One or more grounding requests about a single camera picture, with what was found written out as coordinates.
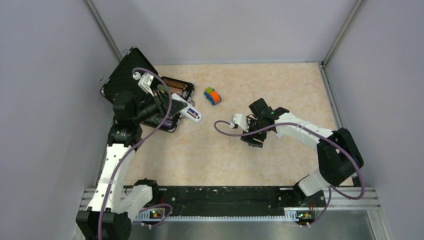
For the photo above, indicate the white remote control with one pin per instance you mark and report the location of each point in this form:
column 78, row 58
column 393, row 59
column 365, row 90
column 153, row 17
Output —
column 184, row 111

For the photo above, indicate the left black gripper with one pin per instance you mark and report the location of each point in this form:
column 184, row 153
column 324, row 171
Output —
column 161, row 105

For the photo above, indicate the purple AAA battery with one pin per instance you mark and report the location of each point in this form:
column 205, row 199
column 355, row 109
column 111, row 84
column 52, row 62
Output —
column 193, row 113

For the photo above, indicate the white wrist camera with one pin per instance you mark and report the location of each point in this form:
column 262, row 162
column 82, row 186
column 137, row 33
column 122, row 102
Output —
column 239, row 120
column 144, row 81

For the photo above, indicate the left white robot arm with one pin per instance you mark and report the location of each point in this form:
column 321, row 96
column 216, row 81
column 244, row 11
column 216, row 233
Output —
column 108, row 216

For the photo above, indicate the colourful toy brick car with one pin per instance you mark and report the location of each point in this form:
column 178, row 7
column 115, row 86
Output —
column 212, row 96

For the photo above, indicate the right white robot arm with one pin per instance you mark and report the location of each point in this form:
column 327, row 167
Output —
column 337, row 153

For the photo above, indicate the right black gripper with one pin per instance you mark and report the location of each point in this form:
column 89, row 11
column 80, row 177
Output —
column 250, row 139

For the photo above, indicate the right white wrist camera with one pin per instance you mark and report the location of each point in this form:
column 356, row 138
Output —
column 239, row 120

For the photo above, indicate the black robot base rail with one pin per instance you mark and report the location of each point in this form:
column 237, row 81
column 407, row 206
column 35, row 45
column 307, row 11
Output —
column 230, row 203

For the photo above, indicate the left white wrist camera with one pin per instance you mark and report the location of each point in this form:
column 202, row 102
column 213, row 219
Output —
column 144, row 81

